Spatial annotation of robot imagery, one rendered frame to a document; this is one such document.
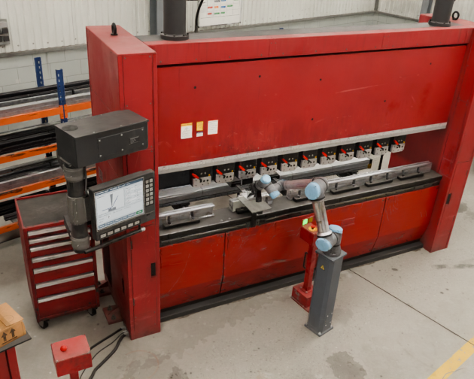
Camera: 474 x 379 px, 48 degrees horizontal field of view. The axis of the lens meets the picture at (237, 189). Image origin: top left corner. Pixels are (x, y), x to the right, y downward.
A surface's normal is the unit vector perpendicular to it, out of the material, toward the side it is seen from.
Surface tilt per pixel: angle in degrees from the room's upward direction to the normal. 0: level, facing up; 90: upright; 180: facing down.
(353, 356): 0
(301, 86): 90
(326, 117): 90
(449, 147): 90
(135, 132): 90
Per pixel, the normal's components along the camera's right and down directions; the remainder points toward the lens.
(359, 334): 0.06, -0.88
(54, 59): 0.66, 0.39
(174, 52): 0.45, 0.44
